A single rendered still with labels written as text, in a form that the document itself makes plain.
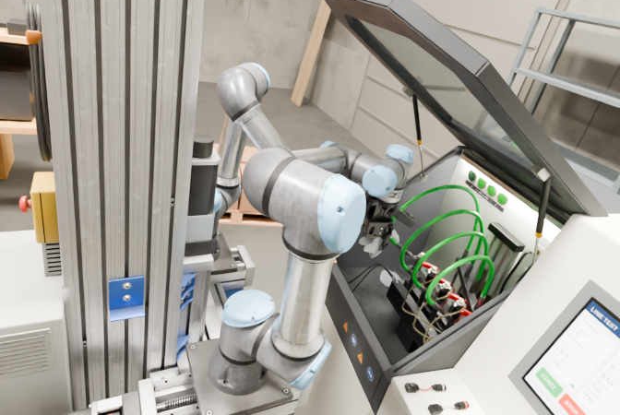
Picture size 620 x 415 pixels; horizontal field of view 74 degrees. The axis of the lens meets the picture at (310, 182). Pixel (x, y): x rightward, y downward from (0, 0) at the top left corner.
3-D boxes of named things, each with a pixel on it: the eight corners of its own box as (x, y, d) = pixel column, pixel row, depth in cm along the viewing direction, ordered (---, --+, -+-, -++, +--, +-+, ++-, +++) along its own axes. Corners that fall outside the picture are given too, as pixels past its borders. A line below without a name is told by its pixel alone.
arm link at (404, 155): (383, 147, 108) (393, 140, 115) (372, 183, 113) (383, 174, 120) (411, 158, 105) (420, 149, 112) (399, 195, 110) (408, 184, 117)
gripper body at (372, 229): (354, 225, 124) (364, 190, 118) (379, 225, 127) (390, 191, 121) (364, 240, 117) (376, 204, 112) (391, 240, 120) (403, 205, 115)
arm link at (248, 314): (239, 315, 108) (245, 275, 102) (280, 342, 103) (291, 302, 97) (207, 343, 98) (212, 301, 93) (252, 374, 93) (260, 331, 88)
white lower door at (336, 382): (283, 376, 214) (309, 274, 184) (287, 375, 215) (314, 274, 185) (323, 520, 161) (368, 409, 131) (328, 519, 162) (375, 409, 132)
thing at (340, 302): (312, 276, 183) (319, 246, 176) (320, 275, 185) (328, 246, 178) (369, 405, 132) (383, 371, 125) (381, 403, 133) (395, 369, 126)
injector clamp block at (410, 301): (381, 308, 167) (391, 279, 161) (401, 307, 171) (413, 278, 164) (424, 382, 139) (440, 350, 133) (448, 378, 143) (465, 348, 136)
